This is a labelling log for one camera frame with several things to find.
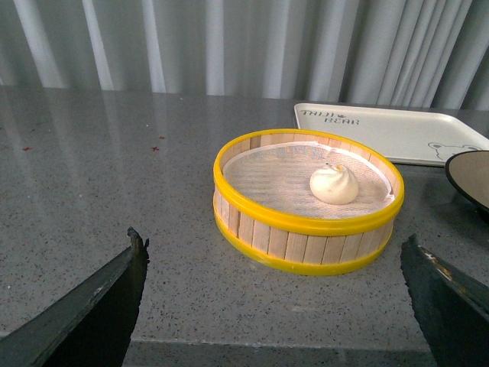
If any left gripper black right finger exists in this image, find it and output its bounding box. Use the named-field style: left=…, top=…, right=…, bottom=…
left=400, top=235, right=488, bottom=366

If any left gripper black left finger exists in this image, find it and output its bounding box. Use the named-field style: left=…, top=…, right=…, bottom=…
left=1, top=228, right=149, bottom=366

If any brown plate with black rim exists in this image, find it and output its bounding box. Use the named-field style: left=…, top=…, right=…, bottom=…
left=445, top=151, right=488, bottom=222

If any white steamed bun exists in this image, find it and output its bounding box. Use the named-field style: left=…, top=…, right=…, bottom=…
left=309, top=164, right=359, bottom=205

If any white bear serving tray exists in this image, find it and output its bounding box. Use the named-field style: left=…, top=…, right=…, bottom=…
left=294, top=102, right=488, bottom=167

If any yellow-rimmed wooden steamer basket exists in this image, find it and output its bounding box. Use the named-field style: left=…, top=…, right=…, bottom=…
left=213, top=128, right=404, bottom=275

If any white mesh steamer liner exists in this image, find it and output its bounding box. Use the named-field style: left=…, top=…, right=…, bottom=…
left=222, top=141, right=395, bottom=219

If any grey pleated curtain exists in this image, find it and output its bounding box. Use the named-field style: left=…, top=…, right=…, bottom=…
left=1, top=1, right=488, bottom=110

